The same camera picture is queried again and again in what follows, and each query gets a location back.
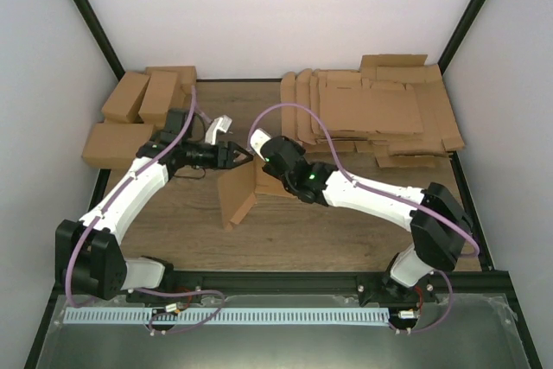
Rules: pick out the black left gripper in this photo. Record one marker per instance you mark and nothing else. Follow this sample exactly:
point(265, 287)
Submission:
point(229, 155)

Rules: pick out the cardboard box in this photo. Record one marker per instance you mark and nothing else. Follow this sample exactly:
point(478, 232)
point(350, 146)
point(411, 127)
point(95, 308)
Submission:
point(179, 106)
point(123, 104)
point(238, 190)
point(114, 146)
point(158, 95)
point(187, 75)

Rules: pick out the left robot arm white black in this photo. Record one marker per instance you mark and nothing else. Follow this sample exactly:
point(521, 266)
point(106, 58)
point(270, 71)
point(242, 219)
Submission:
point(88, 256)

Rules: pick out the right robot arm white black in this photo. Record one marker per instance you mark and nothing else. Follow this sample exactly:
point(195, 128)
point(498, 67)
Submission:
point(438, 224)

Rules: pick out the folded cardboard box front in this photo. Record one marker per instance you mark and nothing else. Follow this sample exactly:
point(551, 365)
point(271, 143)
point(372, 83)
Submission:
point(114, 146)

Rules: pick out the stack of flat cardboard blanks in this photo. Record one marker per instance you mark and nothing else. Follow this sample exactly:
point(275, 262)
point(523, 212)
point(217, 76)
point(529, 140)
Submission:
point(394, 107)

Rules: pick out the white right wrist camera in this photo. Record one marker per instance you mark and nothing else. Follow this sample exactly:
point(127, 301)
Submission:
point(258, 139)

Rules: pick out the light blue slotted cable duct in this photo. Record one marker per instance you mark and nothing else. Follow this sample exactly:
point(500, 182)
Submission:
point(231, 316)

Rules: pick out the black aluminium frame rail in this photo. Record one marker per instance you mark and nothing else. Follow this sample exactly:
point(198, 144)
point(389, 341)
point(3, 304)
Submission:
point(369, 286)

